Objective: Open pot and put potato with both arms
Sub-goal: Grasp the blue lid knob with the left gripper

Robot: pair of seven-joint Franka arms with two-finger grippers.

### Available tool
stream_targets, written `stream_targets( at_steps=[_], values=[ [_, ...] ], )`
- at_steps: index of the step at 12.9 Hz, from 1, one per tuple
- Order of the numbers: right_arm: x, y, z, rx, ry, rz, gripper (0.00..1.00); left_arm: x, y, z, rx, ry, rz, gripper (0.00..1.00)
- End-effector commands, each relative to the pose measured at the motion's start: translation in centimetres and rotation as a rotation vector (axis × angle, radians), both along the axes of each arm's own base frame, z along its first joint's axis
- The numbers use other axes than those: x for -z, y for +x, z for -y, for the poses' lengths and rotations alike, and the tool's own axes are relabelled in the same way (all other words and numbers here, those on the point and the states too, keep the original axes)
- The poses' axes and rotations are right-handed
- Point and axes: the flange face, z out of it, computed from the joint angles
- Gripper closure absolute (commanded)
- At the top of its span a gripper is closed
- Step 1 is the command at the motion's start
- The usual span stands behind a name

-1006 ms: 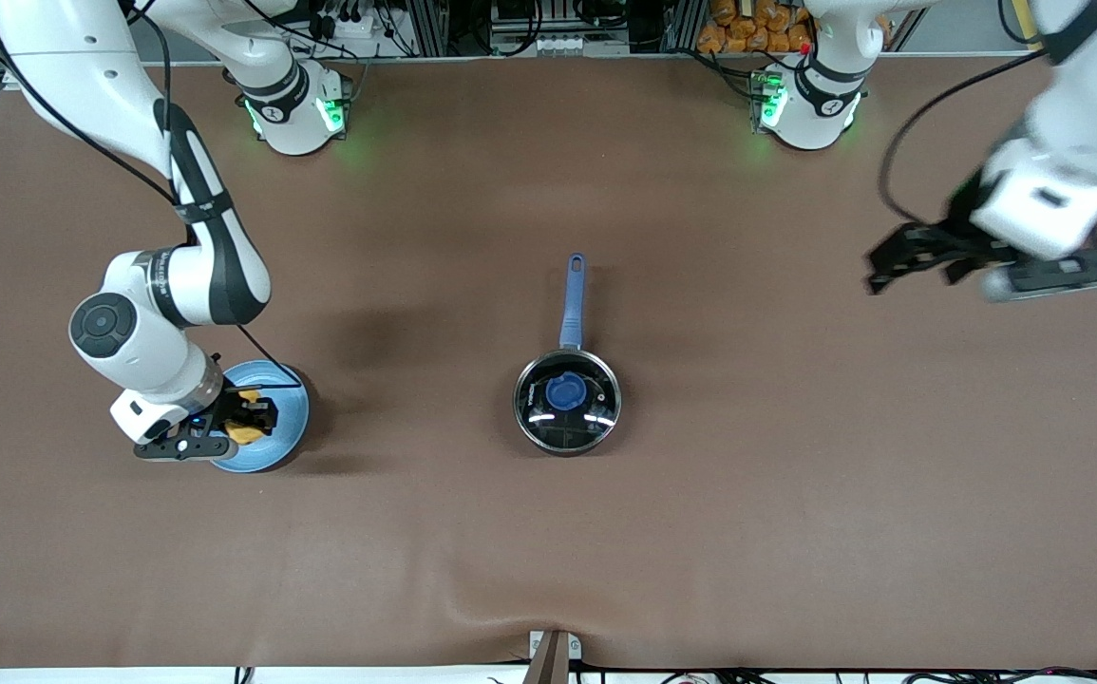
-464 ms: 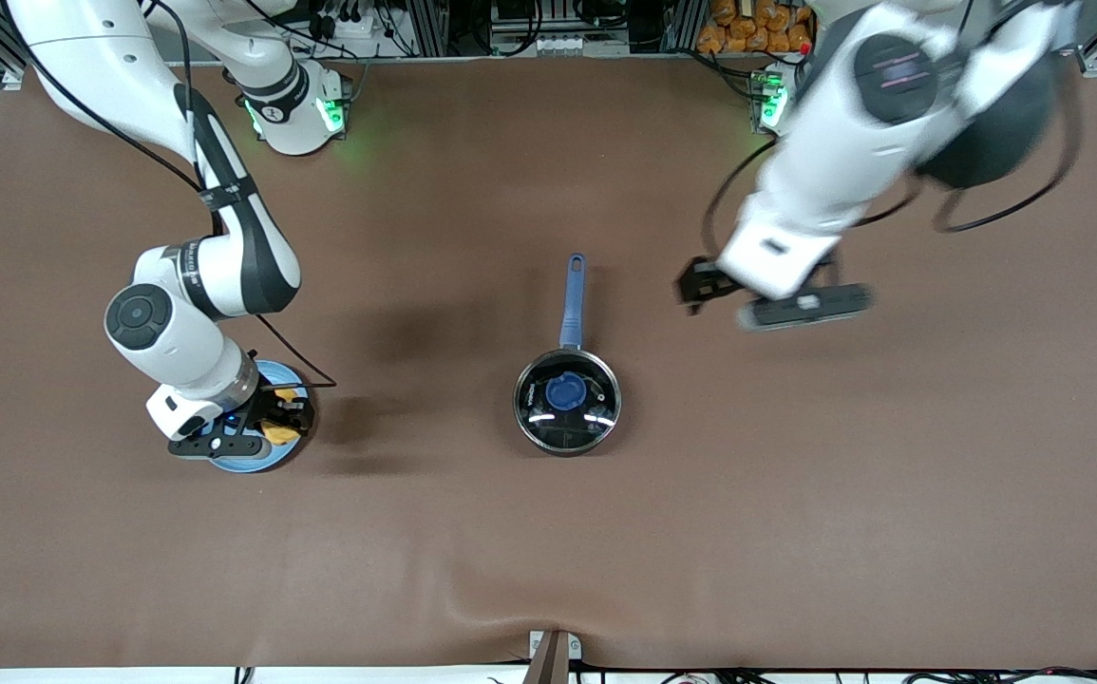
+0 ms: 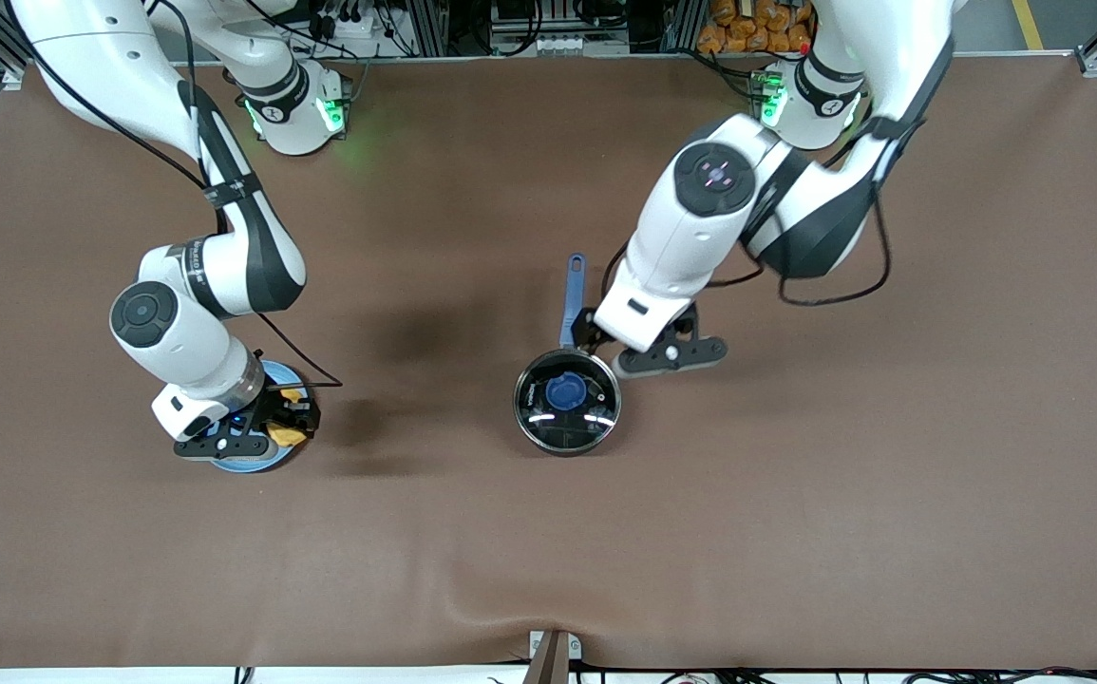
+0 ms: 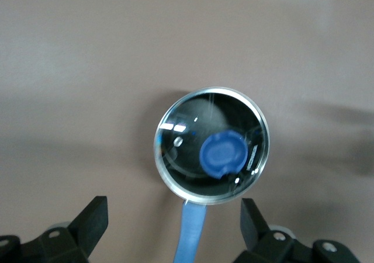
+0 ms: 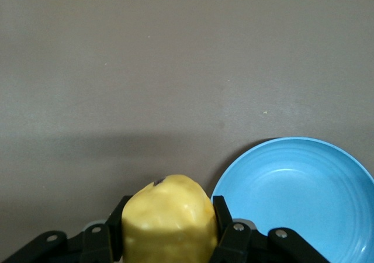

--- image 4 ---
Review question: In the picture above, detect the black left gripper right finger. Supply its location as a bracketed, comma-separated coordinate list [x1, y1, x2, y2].
[241, 198, 271, 251]

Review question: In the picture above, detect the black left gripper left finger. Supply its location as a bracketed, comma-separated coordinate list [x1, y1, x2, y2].
[68, 196, 109, 258]

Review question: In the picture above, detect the glass lid with blue knob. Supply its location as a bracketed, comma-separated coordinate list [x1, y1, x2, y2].
[153, 86, 270, 206]

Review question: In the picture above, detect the black pot with blue handle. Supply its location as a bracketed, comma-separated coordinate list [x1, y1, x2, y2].
[153, 86, 270, 263]

